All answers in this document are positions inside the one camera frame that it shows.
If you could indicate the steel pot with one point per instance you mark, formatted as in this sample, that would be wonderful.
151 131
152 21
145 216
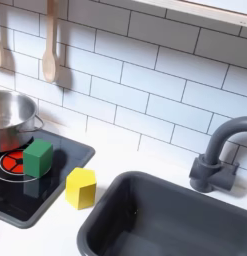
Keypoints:
11 118

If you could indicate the dark grey sink basin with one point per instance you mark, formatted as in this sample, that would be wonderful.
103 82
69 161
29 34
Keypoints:
168 216

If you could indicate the wooden spoon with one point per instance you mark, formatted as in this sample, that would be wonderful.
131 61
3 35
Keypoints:
50 63

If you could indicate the green cube block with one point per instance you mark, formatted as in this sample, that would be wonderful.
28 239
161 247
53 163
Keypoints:
36 158

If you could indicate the yellow pentagonal block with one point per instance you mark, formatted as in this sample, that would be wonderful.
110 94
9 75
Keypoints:
80 189

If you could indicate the dark grey tap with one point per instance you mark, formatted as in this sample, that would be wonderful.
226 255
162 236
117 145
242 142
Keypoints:
213 160

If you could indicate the black stove top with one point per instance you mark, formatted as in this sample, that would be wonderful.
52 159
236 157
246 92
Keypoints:
58 173

